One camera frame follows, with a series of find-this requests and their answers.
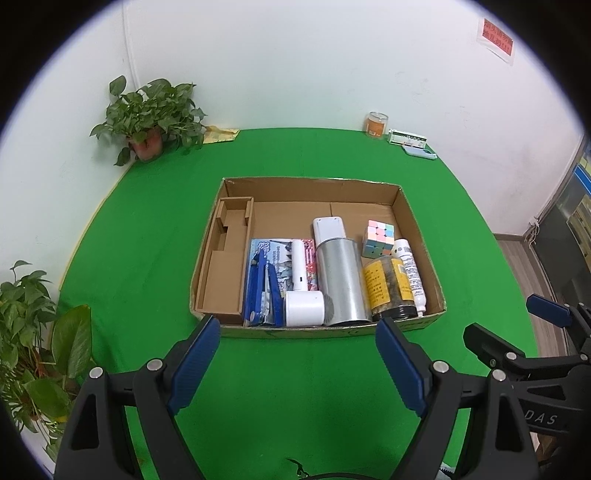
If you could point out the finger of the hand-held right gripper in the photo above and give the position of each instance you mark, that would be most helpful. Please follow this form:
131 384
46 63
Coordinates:
489 346
547 311

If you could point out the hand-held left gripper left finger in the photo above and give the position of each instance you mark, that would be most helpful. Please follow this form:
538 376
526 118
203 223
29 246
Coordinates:
194 364

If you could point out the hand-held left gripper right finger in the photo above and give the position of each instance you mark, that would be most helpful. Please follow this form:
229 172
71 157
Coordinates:
401 369

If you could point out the yellow label jar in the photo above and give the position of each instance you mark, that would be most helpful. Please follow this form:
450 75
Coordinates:
388 286

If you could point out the small cardboard tray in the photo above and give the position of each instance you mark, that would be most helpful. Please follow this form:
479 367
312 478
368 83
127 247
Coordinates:
221 281

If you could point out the blue stapler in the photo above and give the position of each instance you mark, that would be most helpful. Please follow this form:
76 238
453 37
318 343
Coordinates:
254 286

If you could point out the white spray bottle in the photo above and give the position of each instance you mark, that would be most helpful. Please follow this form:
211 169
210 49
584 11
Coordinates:
411 267

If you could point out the silver metal can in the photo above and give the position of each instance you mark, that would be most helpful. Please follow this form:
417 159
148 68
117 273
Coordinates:
341 281

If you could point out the white handheld fan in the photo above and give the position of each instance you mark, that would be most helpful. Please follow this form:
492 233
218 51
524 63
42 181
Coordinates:
302 307

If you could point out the pastel puzzle cube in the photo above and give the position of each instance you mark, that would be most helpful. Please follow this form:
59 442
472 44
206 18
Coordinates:
378 237

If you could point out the colourful cartoon game box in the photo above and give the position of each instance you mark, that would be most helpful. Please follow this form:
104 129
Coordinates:
281 258

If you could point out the white remote control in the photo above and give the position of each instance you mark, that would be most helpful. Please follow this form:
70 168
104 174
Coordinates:
328 228

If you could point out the large cardboard box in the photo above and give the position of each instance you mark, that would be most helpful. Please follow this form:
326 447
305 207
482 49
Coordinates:
300 203

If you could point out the dark cabinet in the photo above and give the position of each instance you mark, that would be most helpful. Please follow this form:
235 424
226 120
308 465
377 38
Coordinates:
572 230

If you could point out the large leafy potted plant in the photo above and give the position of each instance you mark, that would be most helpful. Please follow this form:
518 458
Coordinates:
69 341

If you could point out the green tablecloth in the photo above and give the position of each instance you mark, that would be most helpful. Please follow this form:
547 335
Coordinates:
138 230

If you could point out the light blue phone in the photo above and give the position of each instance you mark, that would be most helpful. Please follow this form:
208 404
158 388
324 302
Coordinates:
420 152

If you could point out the white and green small box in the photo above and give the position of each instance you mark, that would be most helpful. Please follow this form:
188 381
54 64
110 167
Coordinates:
406 137

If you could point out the yellow paper packet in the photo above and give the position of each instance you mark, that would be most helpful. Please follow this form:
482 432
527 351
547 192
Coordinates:
221 134

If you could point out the small orange jar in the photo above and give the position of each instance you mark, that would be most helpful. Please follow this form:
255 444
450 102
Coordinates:
376 127

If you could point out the small potted plant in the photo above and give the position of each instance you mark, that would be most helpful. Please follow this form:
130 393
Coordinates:
147 115

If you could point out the red wall sign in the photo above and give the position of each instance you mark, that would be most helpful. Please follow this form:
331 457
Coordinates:
497 41

